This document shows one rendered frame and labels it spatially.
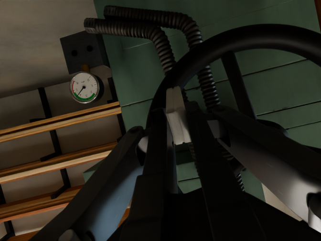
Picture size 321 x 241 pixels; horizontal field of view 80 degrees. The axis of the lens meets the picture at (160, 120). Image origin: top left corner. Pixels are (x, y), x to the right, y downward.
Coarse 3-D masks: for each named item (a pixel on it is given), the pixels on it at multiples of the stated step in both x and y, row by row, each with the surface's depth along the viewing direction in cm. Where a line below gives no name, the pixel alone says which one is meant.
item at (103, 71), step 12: (72, 36) 41; (84, 36) 40; (96, 36) 40; (72, 48) 41; (84, 48) 40; (96, 48) 40; (72, 60) 41; (84, 60) 41; (96, 60) 40; (72, 72) 41; (96, 72) 44; (108, 72) 47
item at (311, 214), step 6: (312, 198) 6; (318, 198) 6; (312, 204) 6; (318, 204) 6; (312, 210) 6; (318, 210) 6; (312, 216) 6; (318, 216) 6; (312, 222) 6; (318, 222) 6; (318, 228) 6
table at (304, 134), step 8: (288, 128) 41; (296, 128) 40; (304, 128) 40; (312, 128) 40; (320, 128) 40; (296, 136) 40; (304, 136) 40; (312, 136) 40; (320, 136) 40; (304, 144) 40; (312, 144) 40; (320, 144) 40; (184, 152) 42; (176, 160) 37; (184, 160) 36; (192, 160) 34; (96, 168) 47; (176, 168) 34; (184, 168) 34; (192, 168) 34; (88, 176) 46; (184, 176) 34; (192, 176) 34
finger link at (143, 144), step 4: (164, 108) 18; (148, 128) 15; (148, 132) 14; (144, 136) 14; (148, 136) 14; (172, 136) 15; (140, 140) 14; (144, 140) 14; (172, 140) 15; (140, 144) 14; (144, 144) 14; (136, 148) 14; (140, 148) 14; (144, 148) 14; (136, 152) 14; (140, 152) 14; (144, 152) 14
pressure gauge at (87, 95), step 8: (80, 72) 38; (88, 72) 38; (72, 80) 38; (80, 80) 38; (88, 80) 38; (96, 80) 38; (72, 88) 39; (80, 88) 38; (88, 88) 38; (96, 88) 38; (72, 96) 38; (80, 96) 38; (88, 96) 38; (96, 96) 38
